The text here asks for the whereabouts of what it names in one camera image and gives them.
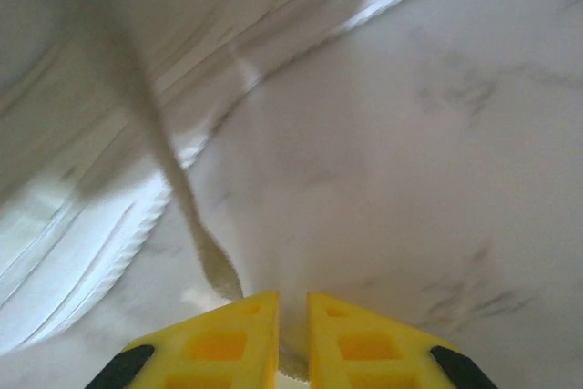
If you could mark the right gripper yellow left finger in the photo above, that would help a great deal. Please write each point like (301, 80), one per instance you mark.
(214, 348)

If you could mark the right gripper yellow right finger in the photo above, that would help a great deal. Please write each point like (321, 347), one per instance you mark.
(373, 348)

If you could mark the white shoelace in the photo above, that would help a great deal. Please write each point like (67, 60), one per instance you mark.
(182, 188)

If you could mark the white leather sneaker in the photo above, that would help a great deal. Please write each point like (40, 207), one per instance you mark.
(68, 111)

